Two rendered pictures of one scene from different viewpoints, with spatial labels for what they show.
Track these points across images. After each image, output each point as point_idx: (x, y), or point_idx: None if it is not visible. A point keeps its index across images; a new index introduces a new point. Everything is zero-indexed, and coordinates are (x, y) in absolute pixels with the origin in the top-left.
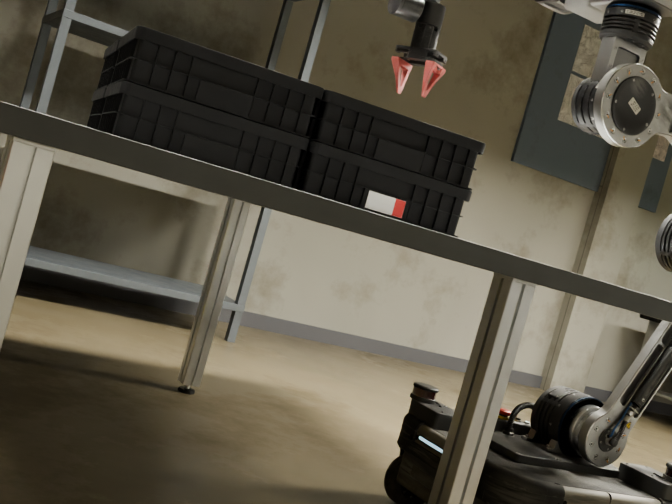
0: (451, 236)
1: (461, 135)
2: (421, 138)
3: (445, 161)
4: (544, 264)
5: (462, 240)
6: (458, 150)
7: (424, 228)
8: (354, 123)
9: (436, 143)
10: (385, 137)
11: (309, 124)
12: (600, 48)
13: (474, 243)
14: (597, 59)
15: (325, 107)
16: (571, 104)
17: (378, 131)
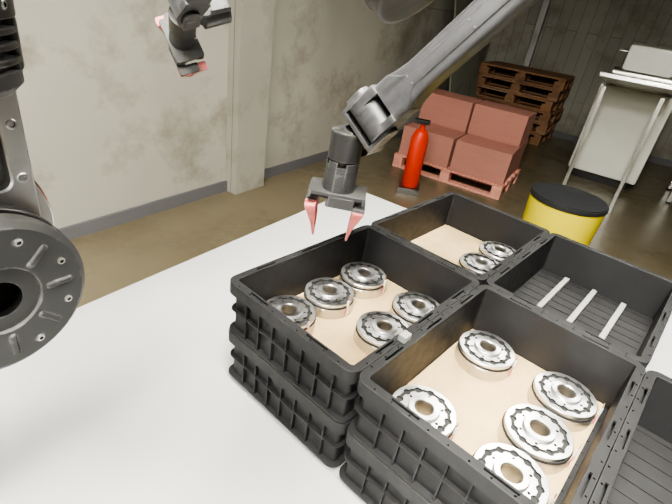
0: (209, 251)
1: (258, 266)
2: (294, 269)
3: (266, 294)
4: (142, 280)
5: (202, 254)
6: (257, 284)
7: (225, 244)
8: (345, 253)
9: (280, 275)
10: (321, 266)
11: (388, 267)
12: (21, 124)
13: (195, 257)
14: (27, 158)
15: (367, 240)
16: (83, 286)
17: (328, 260)
